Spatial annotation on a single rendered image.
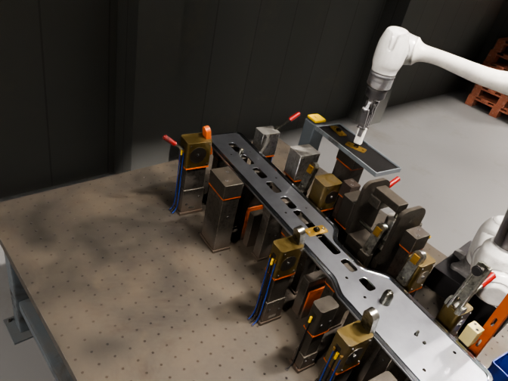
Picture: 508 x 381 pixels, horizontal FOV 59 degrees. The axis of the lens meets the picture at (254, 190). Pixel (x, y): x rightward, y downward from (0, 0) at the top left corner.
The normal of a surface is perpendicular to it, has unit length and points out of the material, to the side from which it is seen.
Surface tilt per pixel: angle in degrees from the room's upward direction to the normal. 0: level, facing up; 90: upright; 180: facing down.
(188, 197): 90
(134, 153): 90
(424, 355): 0
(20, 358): 0
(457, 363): 0
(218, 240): 90
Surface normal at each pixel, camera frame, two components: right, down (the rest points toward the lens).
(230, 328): 0.19, -0.81
